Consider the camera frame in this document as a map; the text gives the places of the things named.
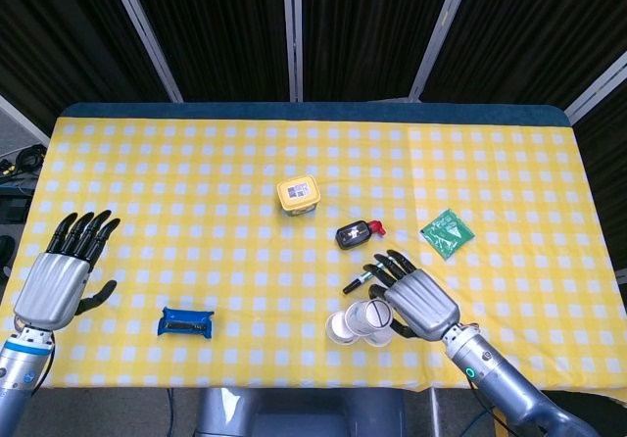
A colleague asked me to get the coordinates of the black cable bundle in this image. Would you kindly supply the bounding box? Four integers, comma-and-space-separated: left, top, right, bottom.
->
0, 142, 49, 179

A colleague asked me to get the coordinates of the black equipment box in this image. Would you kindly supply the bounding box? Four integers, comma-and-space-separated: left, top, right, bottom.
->
0, 196, 31, 223

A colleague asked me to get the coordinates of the green floor cable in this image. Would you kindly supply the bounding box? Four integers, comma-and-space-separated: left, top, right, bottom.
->
458, 400, 496, 437

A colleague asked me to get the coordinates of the black bottle red cap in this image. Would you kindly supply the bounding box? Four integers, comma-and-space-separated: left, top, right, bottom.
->
335, 219, 388, 251

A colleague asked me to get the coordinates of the small white bowl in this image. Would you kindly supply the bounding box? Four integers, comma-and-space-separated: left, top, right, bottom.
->
344, 298, 395, 337

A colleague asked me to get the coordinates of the grey robot torso base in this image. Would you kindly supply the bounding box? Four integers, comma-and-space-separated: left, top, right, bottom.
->
194, 387, 415, 437

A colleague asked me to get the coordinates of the green foil packet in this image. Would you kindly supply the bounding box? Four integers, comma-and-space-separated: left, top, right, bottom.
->
419, 208, 476, 262

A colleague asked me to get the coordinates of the white partition frame post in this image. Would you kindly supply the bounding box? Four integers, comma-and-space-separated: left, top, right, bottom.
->
0, 92, 52, 147
104, 0, 184, 104
408, 0, 477, 102
562, 50, 627, 125
281, 0, 305, 103

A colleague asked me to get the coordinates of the blue snack wrapper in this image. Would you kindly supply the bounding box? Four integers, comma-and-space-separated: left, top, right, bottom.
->
157, 307, 216, 341

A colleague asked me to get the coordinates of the black partition curtain panel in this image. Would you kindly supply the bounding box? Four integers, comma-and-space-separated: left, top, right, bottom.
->
122, 0, 291, 104
301, 0, 460, 102
0, 0, 170, 134
421, 0, 627, 111

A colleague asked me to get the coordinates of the green white marker pen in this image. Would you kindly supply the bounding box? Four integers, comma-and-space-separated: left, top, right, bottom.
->
341, 268, 376, 295

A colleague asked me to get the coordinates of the yellow white checkered tablecloth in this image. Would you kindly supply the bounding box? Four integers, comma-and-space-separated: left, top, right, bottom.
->
0, 116, 627, 392

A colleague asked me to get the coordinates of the metal table leg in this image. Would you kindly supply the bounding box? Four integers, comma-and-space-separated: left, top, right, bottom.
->
429, 388, 445, 437

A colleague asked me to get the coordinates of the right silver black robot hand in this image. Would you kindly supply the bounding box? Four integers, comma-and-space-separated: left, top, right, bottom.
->
362, 249, 461, 343

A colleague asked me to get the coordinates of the yellow plastic tub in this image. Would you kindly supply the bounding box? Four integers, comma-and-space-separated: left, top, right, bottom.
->
275, 174, 323, 218

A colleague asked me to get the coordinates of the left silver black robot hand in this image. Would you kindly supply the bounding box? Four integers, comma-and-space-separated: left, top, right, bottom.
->
13, 209, 121, 332

